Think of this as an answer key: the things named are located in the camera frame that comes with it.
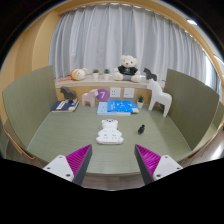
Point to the small black charger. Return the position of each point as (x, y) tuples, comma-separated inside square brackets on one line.
[(141, 129)]

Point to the wooden window ledge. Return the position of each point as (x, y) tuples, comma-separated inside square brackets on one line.
[(100, 82)]

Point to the pink horse figurine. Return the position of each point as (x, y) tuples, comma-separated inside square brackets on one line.
[(90, 97)]

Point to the black horse figurine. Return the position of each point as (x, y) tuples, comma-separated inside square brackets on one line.
[(150, 74)]

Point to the light blue book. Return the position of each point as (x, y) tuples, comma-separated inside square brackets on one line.
[(102, 108)]

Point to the white grey curtain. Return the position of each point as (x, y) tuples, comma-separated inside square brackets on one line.
[(110, 33)]

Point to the cream teddy bear black shirt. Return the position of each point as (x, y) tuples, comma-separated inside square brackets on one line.
[(127, 69)]

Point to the large white horse figurine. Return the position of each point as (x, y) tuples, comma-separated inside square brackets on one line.
[(160, 97)]

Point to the white bear-shaped power strip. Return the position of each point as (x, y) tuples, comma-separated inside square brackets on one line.
[(110, 135)]

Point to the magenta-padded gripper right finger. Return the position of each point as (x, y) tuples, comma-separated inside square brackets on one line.
[(165, 165)]

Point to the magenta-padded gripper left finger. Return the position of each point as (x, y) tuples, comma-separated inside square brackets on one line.
[(58, 166)]

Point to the dark blue book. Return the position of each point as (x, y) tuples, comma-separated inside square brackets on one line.
[(61, 106)]

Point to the bright blue book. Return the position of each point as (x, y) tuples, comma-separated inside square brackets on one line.
[(121, 106)]

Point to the ceiling light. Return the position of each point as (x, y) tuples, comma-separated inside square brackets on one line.
[(192, 22)]

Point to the grey horse figurine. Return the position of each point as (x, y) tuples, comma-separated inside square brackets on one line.
[(68, 94)]

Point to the green divider panel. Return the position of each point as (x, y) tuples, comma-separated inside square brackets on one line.
[(193, 106), (28, 103)]

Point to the small potted plant white pot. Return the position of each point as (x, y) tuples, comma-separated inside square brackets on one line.
[(106, 76), (140, 104), (95, 75)]

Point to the purple round number sign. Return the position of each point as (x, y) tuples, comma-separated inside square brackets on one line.
[(103, 95)]

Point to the cream and orange plush toy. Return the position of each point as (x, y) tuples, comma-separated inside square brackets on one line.
[(79, 74)]

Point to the white wall socket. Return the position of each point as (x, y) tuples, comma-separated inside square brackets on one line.
[(115, 92), (129, 93)]

